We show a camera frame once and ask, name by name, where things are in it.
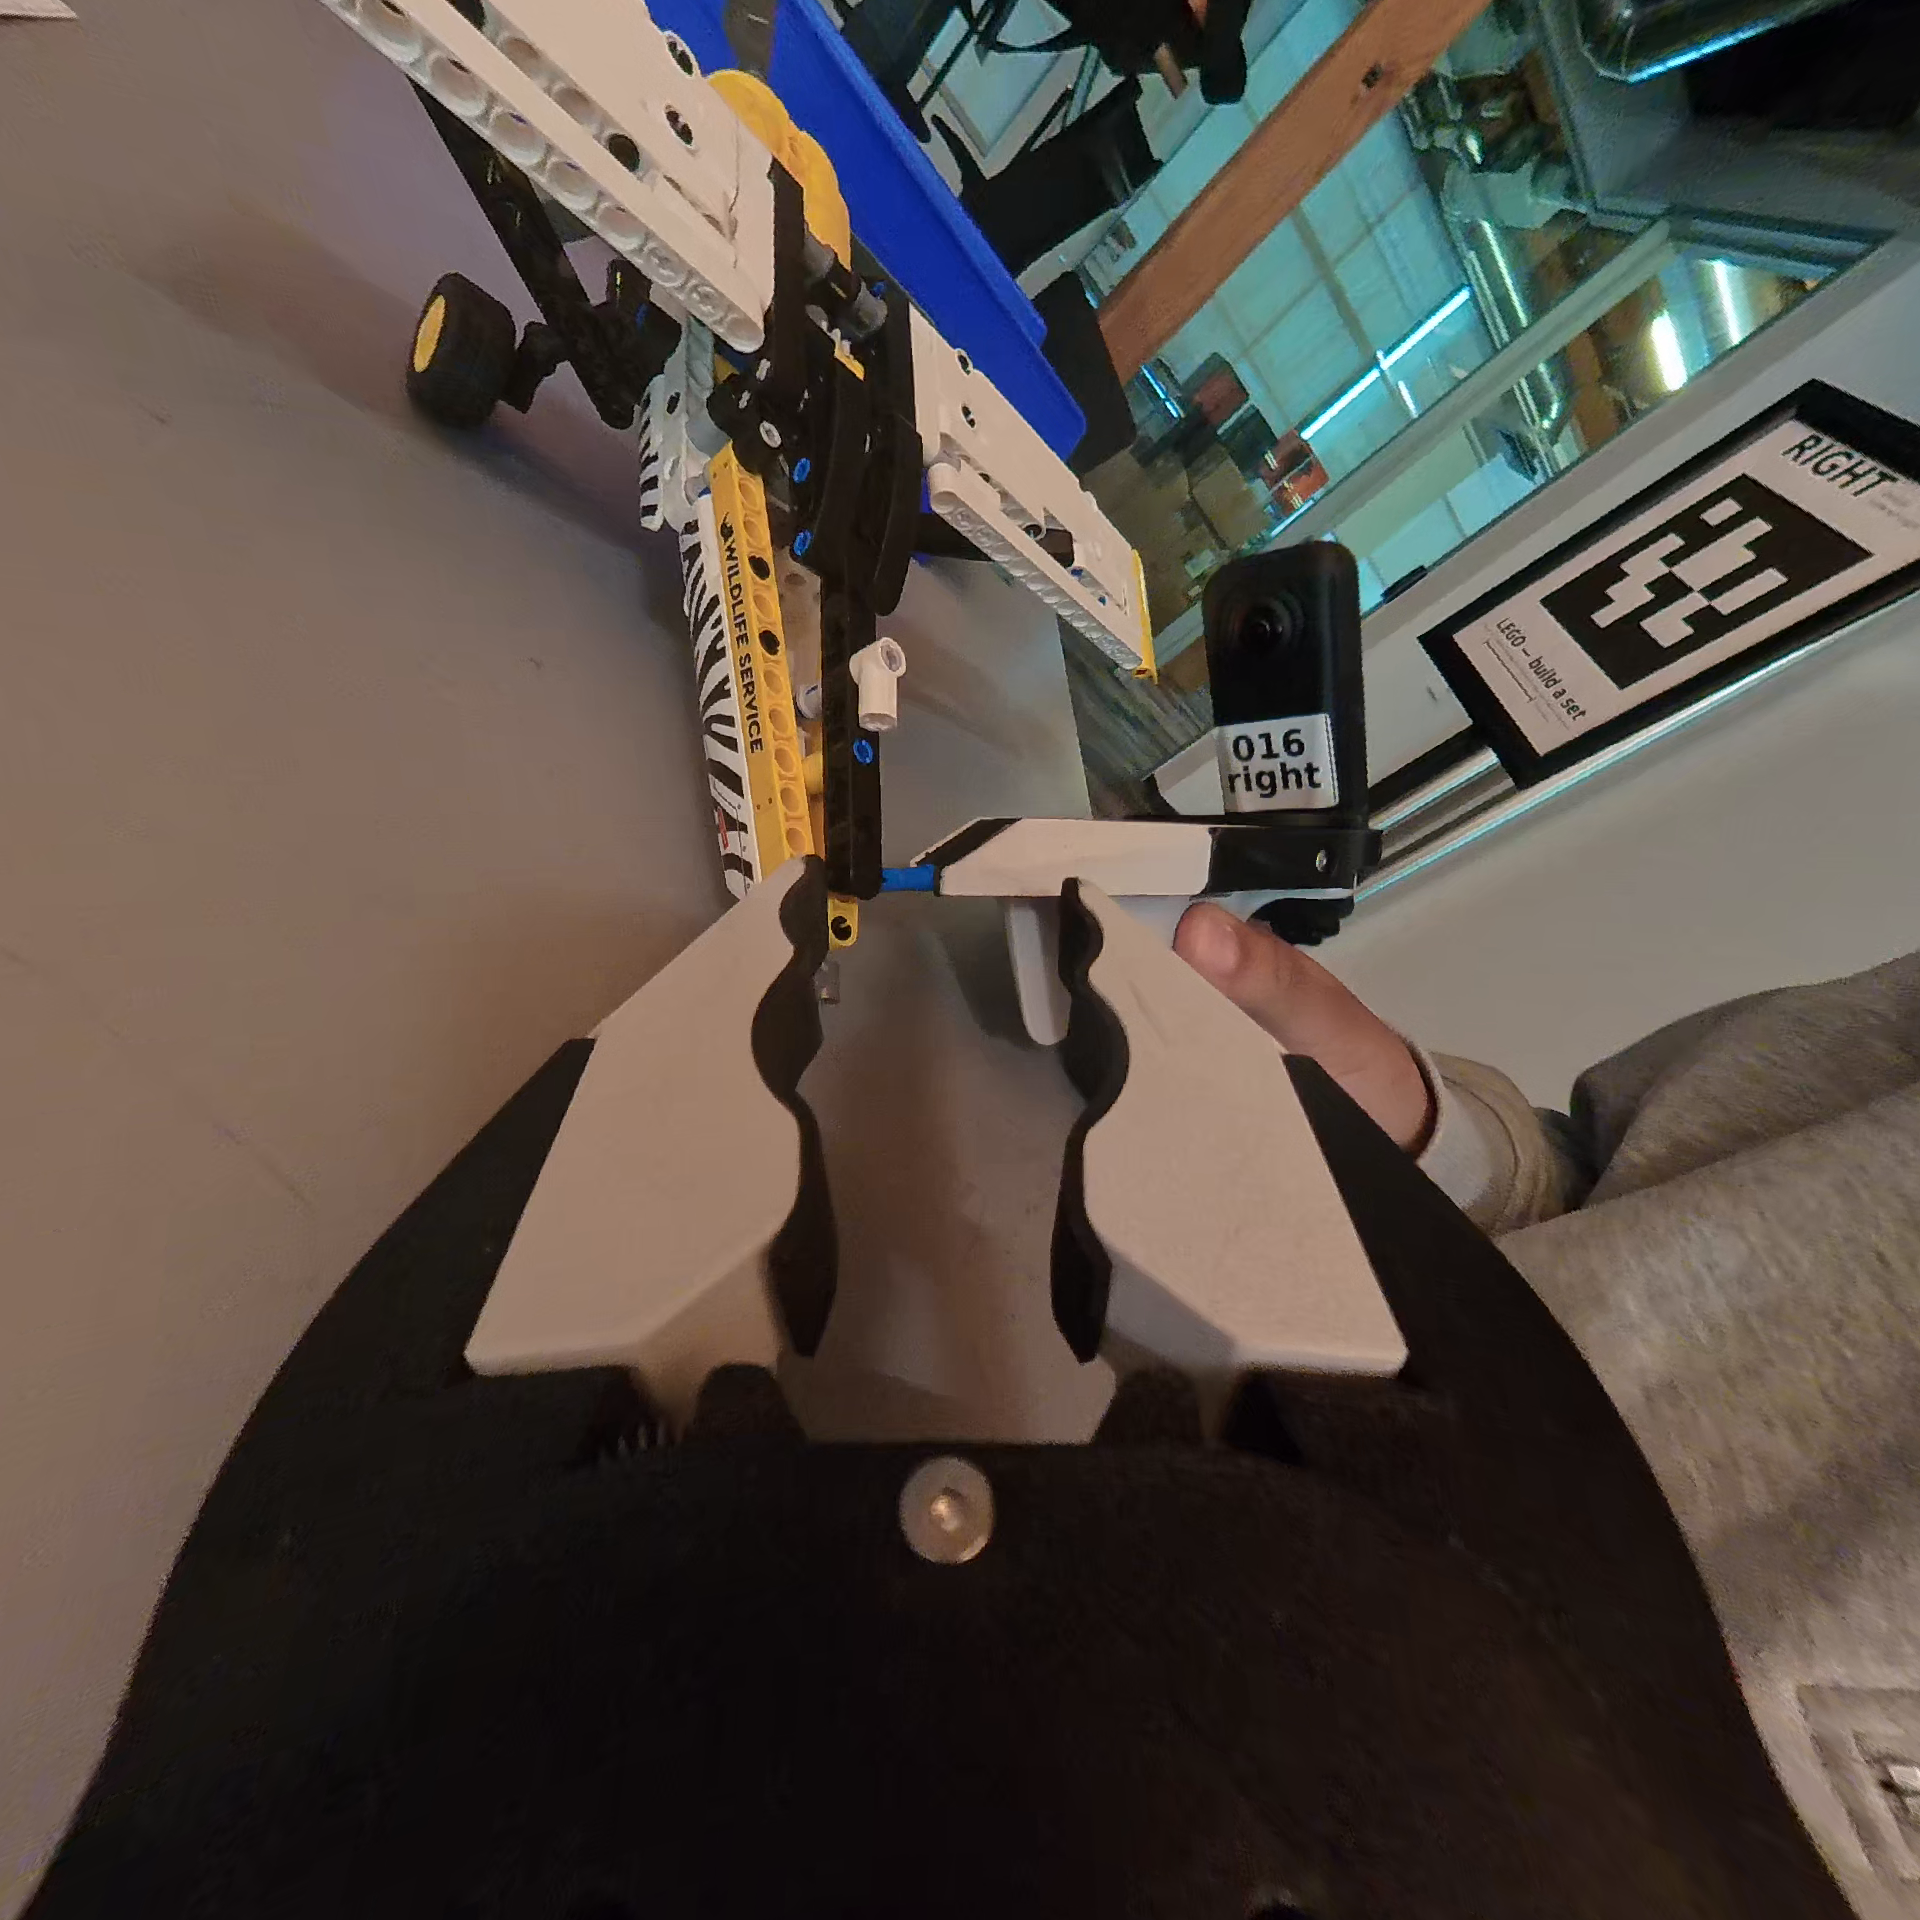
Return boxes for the person's right hand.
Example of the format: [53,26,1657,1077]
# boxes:
[1169,904,1438,1162]

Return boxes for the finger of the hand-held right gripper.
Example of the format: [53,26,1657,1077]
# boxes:
[934,816,1221,873]
[929,837,1221,904]

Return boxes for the blue plastic bin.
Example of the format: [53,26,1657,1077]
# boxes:
[659,0,1089,471]

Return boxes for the person's grey hoodie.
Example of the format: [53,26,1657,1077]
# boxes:
[1491,944,1920,1920]

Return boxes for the black framed marker sign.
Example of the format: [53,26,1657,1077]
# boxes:
[1415,378,1920,796]

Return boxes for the wooden ceiling beam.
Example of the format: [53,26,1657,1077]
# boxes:
[1093,0,1504,346]

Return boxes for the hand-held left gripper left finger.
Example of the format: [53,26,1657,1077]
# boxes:
[461,858,835,1412]

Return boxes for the white yellow lego plane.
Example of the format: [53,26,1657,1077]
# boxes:
[322,0,1160,951]

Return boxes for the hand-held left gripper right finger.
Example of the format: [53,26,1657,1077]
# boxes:
[1047,873,1415,1434]

